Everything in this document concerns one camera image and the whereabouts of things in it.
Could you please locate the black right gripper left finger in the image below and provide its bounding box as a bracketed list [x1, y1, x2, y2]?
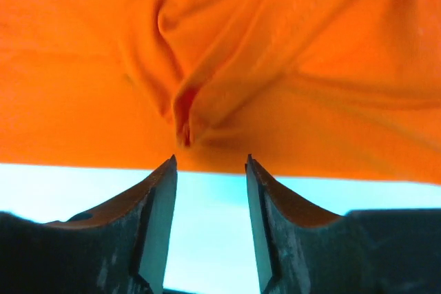
[1, 158, 177, 293]

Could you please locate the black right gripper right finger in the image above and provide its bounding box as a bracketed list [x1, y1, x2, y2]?
[245, 158, 440, 293]

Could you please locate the bright orange t shirt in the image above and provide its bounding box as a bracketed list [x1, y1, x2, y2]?
[1, 0, 440, 183]

